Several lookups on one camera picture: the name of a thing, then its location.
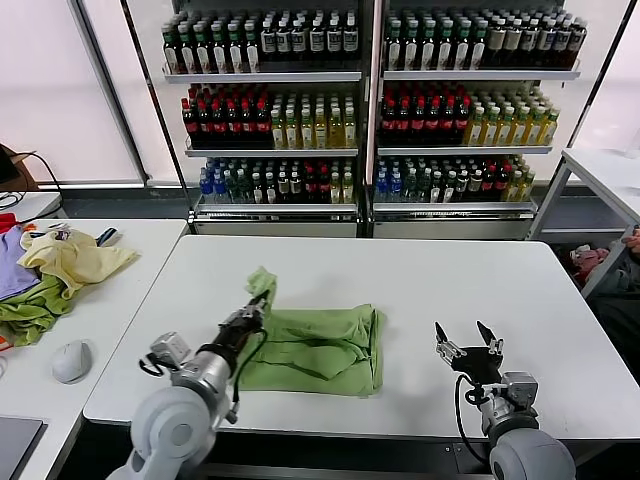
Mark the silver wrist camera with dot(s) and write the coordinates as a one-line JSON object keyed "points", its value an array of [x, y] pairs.
{"points": [[170, 347], [520, 387]]}

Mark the small yellow drink bottle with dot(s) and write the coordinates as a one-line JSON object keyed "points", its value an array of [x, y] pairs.
{"points": [[348, 189], [335, 189], [513, 187], [526, 186]]}

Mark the person hand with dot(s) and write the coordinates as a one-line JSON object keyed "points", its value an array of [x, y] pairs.
{"points": [[635, 245]]}

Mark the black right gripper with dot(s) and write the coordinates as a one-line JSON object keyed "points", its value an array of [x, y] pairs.
{"points": [[477, 365]]}

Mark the small cola bottle red cap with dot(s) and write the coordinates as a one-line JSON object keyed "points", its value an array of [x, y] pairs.
{"points": [[489, 184], [310, 187], [501, 184], [323, 187]]}

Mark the pale yellow shirt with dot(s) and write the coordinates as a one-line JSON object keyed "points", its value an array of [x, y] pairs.
{"points": [[85, 260]]}

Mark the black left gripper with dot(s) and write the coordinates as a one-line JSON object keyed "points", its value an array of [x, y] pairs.
{"points": [[240, 332]]}

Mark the orange cloth piece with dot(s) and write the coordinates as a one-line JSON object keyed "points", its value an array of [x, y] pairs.
{"points": [[4, 342]]}

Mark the red garment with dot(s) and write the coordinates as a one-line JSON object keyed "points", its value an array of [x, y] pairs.
{"points": [[6, 222]]}

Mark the purple shirt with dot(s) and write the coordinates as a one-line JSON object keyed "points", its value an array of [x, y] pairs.
{"points": [[15, 265]]}

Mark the brown cardboard box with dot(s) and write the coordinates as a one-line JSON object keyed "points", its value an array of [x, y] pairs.
{"points": [[27, 172]]}

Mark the white metal frame table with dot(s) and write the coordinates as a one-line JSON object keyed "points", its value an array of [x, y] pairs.
{"points": [[605, 172]]}

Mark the dark bottle green cap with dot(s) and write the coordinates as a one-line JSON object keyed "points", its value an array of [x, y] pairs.
{"points": [[445, 52], [219, 55], [411, 52], [252, 55], [235, 55], [393, 52], [203, 55], [478, 52], [462, 52], [428, 52], [170, 55], [186, 55]]}

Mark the pink cloth bundle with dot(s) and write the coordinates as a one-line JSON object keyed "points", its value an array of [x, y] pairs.
{"points": [[590, 260]]}

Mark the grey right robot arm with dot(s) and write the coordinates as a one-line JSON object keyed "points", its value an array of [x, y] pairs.
{"points": [[530, 450]]}

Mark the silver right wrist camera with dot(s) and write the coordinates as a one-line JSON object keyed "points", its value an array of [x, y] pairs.
{"points": [[520, 387]]}

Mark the small dark bottle white cap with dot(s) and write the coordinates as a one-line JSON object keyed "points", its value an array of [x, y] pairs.
{"points": [[296, 187], [437, 187], [270, 189], [462, 186], [450, 187], [475, 186], [283, 187], [257, 189]]}

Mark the crumpled green garment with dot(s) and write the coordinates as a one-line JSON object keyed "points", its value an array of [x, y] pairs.
{"points": [[30, 312]]}

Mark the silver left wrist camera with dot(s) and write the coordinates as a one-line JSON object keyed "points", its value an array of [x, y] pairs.
{"points": [[170, 347]]}

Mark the small blue label bottle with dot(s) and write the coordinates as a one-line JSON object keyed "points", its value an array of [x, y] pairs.
{"points": [[395, 187], [205, 189], [381, 187], [218, 189]]}

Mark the yellow tea bottle green cap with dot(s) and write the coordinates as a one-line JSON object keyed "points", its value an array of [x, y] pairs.
{"points": [[277, 132], [291, 132], [306, 132], [536, 132], [476, 132], [491, 132], [506, 132], [335, 132], [320, 132], [550, 132], [349, 132], [521, 132]]}

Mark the small green soda bottle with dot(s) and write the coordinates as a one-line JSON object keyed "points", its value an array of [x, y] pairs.
{"points": [[410, 186], [424, 186], [244, 189], [231, 189]]}

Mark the grey drinks shelf rack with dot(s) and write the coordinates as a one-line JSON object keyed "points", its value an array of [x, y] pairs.
{"points": [[480, 75], [260, 77]]}

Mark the person in dark clothes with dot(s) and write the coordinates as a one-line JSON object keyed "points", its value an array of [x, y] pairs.
{"points": [[620, 325]]}

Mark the dark bottle beige label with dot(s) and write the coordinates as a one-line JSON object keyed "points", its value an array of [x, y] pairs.
{"points": [[495, 42], [528, 42], [577, 42], [511, 42], [545, 42], [561, 42]]}

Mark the light green t-shirt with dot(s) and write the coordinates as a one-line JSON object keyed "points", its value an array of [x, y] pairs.
{"points": [[320, 350]]}

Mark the black slanted pole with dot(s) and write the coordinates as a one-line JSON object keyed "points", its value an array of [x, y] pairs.
{"points": [[154, 100], [611, 50]]}

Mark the black bottle white label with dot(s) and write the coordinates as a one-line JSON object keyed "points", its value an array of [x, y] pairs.
{"points": [[316, 42], [298, 42], [350, 42], [334, 42], [283, 42], [268, 42]]}

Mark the cola bottle red label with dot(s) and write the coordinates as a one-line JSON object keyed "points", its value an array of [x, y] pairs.
{"points": [[204, 125], [463, 125], [402, 125], [387, 125], [418, 125], [433, 125], [233, 125], [448, 125], [262, 125], [247, 125], [189, 125], [218, 125]]}

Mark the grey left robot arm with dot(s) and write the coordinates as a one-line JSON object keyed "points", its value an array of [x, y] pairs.
{"points": [[170, 425]]}

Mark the grey computer mouse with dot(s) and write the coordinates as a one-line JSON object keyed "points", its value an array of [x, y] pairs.
{"points": [[72, 361]]}

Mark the dark grey laptop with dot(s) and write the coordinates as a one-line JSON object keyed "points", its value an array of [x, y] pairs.
{"points": [[17, 445]]}

